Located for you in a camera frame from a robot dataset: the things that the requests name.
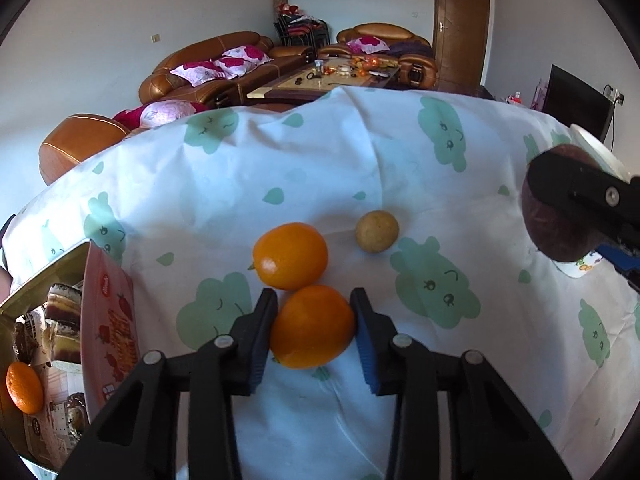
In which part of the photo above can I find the pink gift bag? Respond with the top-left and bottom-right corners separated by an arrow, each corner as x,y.
531,78 -> 550,111

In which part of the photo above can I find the crumb topped round layered cake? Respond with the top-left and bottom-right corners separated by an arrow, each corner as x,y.
50,322 -> 83,363

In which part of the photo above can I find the brown leather armchair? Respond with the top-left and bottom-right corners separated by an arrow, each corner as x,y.
320,22 -> 438,92
39,114 -> 146,186

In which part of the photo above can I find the printed paper liner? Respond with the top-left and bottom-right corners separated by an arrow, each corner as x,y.
10,310 -> 91,461

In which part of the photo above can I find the stack of black red chairs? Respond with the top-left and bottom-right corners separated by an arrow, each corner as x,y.
274,12 -> 330,47

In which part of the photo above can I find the pink cookie tin box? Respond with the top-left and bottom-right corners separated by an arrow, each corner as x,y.
0,240 -> 141,466

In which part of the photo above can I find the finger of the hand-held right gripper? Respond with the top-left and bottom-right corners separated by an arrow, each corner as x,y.
529,150 -> 640,251
592,242 -> 640,291

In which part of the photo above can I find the white pillow with magenta flowers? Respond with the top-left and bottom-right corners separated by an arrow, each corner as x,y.
222,46 -> 274,67
212,56 -> 256,80
170,61 -> 226,87
346,36 -> 391,55

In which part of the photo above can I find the long brown leather sofa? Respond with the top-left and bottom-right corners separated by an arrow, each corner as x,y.
139,31 -> 321,108

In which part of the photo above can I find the pale pink floral pillow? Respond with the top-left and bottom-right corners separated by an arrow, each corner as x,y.
139,100 -> 208,129

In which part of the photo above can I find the orange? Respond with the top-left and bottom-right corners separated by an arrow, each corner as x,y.
6,361 -> 45,415
270,284 -> 357,370
251,222 -> 330,291

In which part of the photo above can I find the small yellow-green fruit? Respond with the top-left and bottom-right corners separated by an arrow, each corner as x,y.
355,210 -> 400,255

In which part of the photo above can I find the purple passion fruit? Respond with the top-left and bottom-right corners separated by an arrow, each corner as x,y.
520,143 -> 601,262

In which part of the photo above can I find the wooden glass-top coffee table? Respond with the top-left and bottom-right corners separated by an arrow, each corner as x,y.
246,57 -> 401,106

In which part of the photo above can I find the pile of small tangerines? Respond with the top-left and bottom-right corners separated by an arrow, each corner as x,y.
350,56 -> 396,72

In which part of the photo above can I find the black flat television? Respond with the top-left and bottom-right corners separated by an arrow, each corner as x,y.
542,64 -> 615,146

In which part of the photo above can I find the purple blanket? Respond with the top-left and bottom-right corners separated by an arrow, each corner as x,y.
387,41 -> 432,58

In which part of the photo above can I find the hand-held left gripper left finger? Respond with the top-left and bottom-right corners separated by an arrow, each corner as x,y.
57,288 -> 279,480

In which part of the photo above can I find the cream topped round layered cake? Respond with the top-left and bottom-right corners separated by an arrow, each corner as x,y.
42,282 -> 85,323

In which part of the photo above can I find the brown wooden door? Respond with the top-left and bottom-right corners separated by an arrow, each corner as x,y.
432,0 -> 491,95

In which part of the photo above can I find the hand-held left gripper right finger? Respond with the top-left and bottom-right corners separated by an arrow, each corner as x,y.
349,287 -> 573,480

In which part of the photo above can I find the white cloth with green clouds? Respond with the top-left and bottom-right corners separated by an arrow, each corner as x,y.
0,86 -> 640,480

